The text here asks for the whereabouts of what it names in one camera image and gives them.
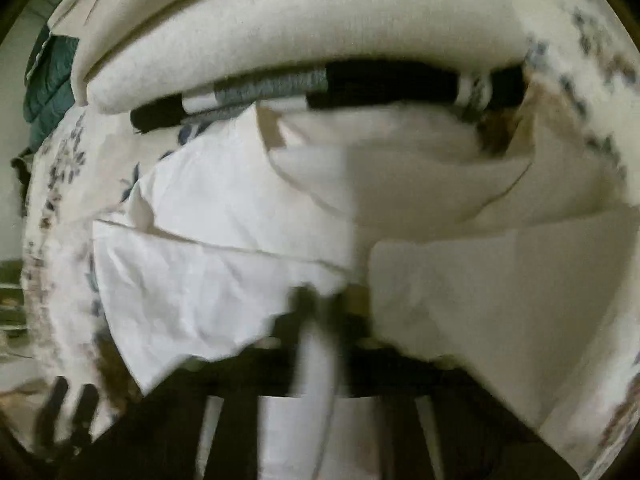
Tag white cloth garment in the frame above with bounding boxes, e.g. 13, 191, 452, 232
93, 106, 639, 434

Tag floral bed sheet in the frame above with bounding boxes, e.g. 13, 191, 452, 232
22, 0, 639, 479

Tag dark green quilted pillow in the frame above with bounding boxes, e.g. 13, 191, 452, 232
23, 25, 79, 152

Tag black grey striped garment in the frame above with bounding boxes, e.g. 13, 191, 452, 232
129, 58, 526, 133

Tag cream folded blanket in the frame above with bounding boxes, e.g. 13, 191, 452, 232
60, 0, 526, 114

